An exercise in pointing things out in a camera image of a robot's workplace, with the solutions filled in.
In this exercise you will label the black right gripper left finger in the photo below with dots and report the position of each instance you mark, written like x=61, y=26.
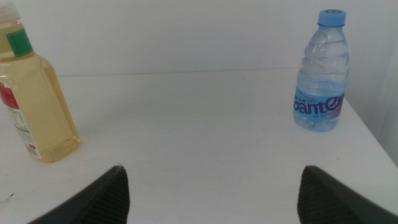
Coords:
x=102, y=202

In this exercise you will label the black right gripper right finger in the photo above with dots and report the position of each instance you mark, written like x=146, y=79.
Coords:
x=323, y=202

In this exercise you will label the yellow tea bottle white cap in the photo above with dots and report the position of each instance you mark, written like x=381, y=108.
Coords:
x=43, y=109

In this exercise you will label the clear water bottle blue cap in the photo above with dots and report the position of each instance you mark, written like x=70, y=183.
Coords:
x=321, y=77

